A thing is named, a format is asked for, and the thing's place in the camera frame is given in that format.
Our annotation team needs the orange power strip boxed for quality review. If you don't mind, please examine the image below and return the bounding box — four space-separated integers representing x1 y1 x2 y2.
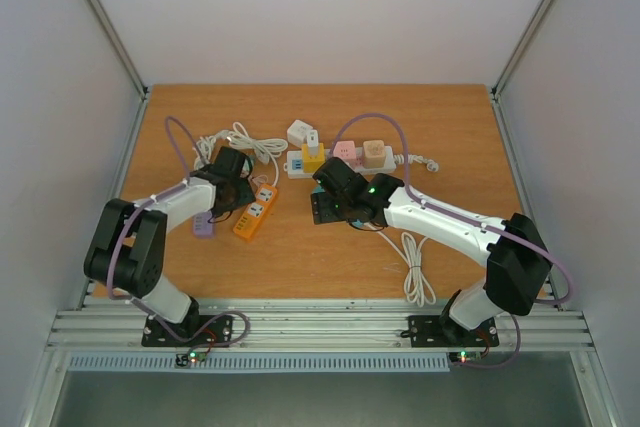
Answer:
233 184 278 241

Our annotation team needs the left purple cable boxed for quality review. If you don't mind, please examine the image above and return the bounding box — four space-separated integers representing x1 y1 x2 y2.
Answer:
106 115 251 348

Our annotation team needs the white cube charger back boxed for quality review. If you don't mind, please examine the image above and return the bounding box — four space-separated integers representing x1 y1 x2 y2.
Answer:
286 119 314 148

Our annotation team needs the grey slotted cable duct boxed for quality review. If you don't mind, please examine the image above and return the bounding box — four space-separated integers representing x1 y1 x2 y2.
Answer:
67 352 450 374

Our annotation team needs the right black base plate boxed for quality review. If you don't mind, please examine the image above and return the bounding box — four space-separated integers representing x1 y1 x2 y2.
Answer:
400 315 500 348

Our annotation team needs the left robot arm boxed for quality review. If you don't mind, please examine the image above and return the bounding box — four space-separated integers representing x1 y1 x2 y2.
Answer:
83 147 255 345

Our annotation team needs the purple power strip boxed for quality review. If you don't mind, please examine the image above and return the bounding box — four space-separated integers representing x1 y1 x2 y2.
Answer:
192 211 215 239

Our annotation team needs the purple cable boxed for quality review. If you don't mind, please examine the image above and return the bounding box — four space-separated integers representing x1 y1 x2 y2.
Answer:
106 115 251 348
331 112 574 371

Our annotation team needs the white square charger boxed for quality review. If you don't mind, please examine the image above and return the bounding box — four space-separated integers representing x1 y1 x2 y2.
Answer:
306 129 321 156

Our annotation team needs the white coiled cord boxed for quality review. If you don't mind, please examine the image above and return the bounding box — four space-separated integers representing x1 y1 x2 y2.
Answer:
192 121 289 188
374 226 439 307

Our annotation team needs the yellow cube socket adapter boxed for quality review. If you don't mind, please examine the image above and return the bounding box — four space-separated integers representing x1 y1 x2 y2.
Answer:
301 142 326 174

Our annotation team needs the white coiled cord right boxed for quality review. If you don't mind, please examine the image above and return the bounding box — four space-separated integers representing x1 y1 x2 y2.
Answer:
374 226 439 307

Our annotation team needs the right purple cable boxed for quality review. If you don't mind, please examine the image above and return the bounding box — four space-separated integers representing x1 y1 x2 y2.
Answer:
331 112 574 371

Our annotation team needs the white coiled cord left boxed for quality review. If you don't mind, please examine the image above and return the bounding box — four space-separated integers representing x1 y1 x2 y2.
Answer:
192 121 289 188

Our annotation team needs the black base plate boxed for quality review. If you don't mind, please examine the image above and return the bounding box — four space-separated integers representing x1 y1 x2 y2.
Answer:
141 315 234 347
400 315 500 348

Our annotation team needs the white long power strip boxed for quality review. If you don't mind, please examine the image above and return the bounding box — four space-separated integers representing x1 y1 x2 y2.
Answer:
285 144 399 181

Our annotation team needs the aluminium rail frame front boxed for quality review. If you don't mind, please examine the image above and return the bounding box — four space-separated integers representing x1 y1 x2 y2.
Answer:
46 296 595 352

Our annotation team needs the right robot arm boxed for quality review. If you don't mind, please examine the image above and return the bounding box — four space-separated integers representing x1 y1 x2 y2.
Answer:
313 158 552 346

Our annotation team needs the pink cube socket adapter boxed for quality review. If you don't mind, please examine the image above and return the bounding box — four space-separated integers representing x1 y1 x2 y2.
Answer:
332 140 357 167

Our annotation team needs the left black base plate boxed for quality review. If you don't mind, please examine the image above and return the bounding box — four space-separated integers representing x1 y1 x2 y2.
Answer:
141 315 234 347

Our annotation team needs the beige cube socket adapter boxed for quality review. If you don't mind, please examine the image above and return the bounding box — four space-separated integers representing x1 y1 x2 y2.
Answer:
362 139 386 169

